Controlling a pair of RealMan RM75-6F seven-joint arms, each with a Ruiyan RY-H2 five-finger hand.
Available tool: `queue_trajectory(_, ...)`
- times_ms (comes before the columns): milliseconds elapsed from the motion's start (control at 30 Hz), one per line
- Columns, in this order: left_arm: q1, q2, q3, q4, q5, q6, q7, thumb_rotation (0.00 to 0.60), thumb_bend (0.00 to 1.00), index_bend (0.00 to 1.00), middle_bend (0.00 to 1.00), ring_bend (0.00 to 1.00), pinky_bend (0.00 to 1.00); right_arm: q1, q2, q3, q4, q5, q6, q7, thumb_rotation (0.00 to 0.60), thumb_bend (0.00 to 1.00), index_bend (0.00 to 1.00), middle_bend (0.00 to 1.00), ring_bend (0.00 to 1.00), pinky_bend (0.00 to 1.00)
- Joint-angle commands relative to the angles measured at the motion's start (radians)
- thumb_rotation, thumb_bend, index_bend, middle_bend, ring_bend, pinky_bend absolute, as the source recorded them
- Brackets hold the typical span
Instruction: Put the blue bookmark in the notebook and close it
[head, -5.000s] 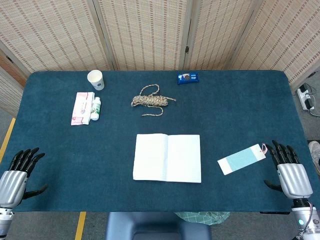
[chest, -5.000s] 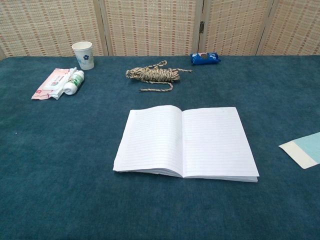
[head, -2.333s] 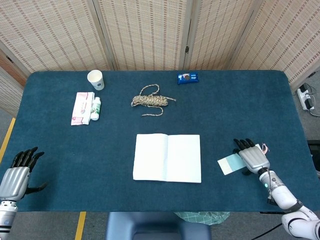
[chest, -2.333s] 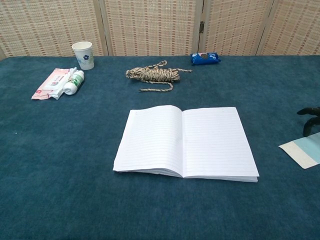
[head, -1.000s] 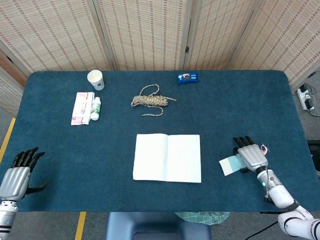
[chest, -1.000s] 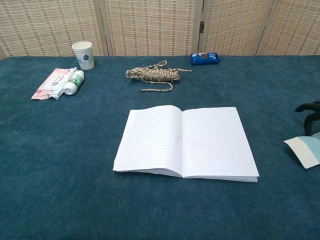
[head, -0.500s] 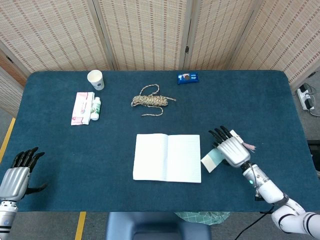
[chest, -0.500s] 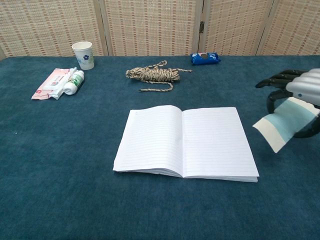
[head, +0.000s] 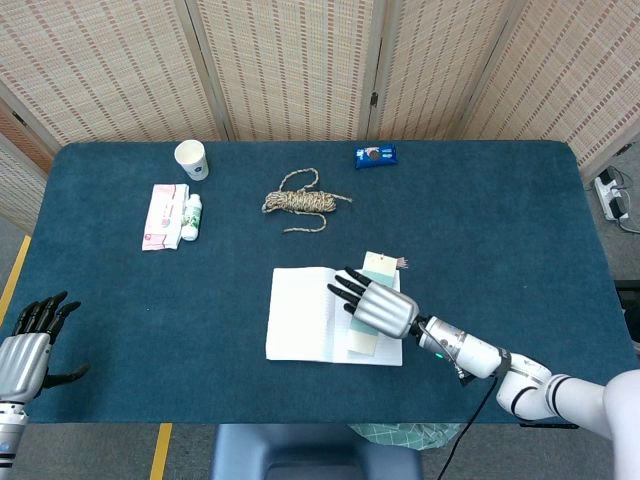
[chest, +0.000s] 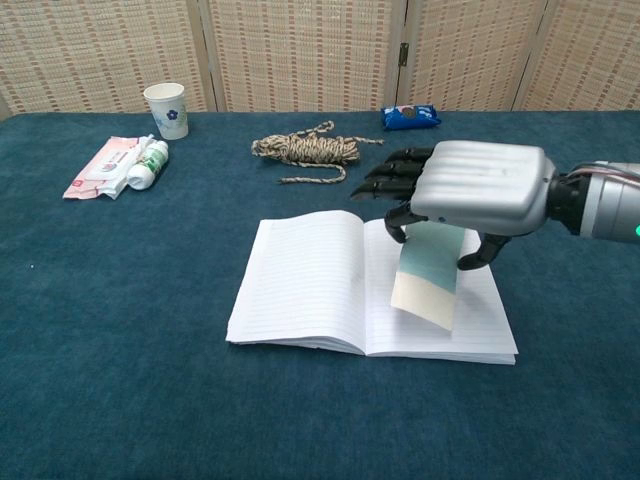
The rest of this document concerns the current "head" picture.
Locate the black equipment box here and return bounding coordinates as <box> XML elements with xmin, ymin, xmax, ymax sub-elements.
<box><xmin>615</xmin><ymin>279</ymin><xmax>640</xmax><ymax>346</ymax></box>

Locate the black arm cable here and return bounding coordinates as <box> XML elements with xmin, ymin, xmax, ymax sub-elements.
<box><xmin>422</xmin><ymin>323</ymin><xmax>507</xmax><ymax>480</ymax></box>

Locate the white lined notebook orange cover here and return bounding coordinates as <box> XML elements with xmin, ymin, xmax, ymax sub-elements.
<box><xmin>265</xmin><ymin>267</ymin><xmax>404</xmax><ymax>367</ymax></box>

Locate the woven bamboo folding screen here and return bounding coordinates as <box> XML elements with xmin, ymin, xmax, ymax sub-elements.
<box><xmin>0</xmin><ymin>0</ymin><xmax>640</xmax><ymax>236</ymax></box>

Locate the blue chair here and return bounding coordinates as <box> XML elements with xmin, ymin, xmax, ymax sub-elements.
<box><xmin>209</xmin><ymin>423</ymin><xmax>424</xmax><ymax>480</ymax></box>

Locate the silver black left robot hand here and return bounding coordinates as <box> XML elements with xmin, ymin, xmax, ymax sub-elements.
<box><xmin>0</xmin><ymin>291</ymin><xmax>91</xmax><ymax>404</ymax></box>

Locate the small white bottle green label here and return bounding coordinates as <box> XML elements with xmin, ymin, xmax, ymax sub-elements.
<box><xmin>180</xmin><ymin>193</ymin><xmax>204</xmax><ymax>242</ymax></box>

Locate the green checked cloth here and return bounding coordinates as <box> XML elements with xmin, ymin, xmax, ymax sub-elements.
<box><xmin>348</xmin><ymin>422</ymin><xmax>464</xmax><ymax>452</ymax></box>

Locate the white power strip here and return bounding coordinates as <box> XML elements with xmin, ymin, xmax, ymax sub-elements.
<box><xmin>593</xmin><ymin>168</ymin><xmax>630</xmax><ymax>221</ymax></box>

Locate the pink wet wipes pack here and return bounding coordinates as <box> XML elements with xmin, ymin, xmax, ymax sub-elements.
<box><xmin>141</xmin><ymin>183</ymin><xmax>191</xmax><ymax>252</ymax></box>

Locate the teal blue tablecloth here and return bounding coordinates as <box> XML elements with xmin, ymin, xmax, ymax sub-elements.
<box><xmin>0</xmin><ymin>140</ymin><xmax>640</xmax><ymax>426</ymax></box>

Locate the blue cookie packet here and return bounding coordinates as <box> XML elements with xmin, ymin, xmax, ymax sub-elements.
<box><xmin>354</xmin><ymin>144</ymin><xmax>399</xmax><ymax>170</ymax></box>

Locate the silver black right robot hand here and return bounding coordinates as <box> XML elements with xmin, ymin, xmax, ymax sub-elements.
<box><xmin>327</xmin><ymin>268</ymin><xmax>420</xmax><ymax>340</ymax></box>

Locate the white paper cup blue flower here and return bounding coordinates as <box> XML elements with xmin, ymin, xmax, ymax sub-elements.
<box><xmin>173</xmin><ymin>139</ymin><xmax>210</xmax><ymax>182</ymax></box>

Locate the cream teal bookmark pink tassel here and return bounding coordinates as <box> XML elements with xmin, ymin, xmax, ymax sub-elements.
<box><xmin>346</xmin><ymin>251</ymin><xmax>412</xmax><ymax>356</ymax></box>

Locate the beige braided rope bundle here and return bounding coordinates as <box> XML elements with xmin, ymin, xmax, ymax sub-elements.
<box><xmin>261</xmin><ymin>168</ymin><xmax>354</xmax><ymax>235</ymax></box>

